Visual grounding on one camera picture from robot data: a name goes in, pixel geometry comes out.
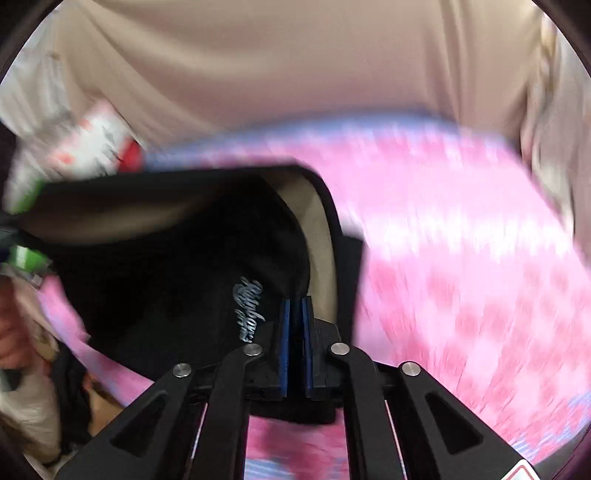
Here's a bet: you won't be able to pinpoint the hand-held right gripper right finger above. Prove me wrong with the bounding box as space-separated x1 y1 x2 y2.
302 298 532 480

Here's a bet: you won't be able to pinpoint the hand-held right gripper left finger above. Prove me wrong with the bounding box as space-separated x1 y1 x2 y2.
55 299 291 480

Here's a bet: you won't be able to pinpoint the black pants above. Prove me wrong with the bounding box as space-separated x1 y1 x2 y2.
14 164 368 425

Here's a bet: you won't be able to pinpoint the pink rose bedsheet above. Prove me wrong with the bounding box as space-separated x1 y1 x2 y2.
41 117 583 480

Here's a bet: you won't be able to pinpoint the green plush toy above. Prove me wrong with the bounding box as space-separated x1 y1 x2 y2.
0 180 52 280

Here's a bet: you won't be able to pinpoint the beige hanging sheet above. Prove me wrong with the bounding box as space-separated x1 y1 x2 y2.
46 0 555 153

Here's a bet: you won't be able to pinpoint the cat face pillow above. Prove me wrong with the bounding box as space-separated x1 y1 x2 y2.
4 99 145 213

